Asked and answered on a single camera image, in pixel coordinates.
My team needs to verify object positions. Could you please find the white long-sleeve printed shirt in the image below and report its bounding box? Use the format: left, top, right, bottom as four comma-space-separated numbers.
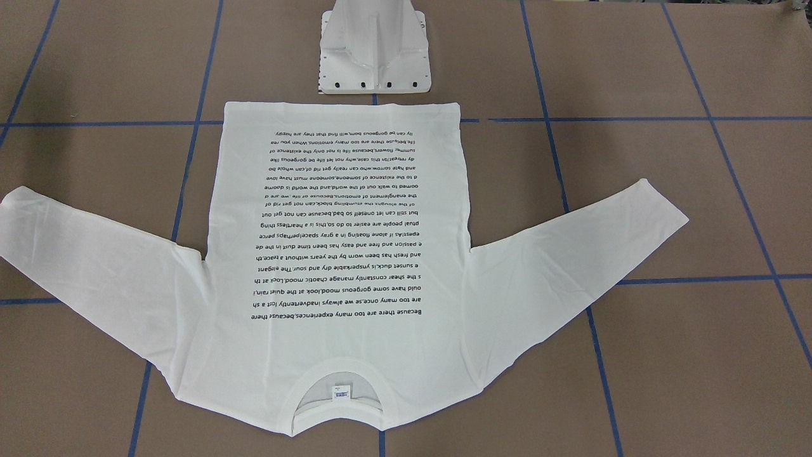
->
2, 102, 688, 436

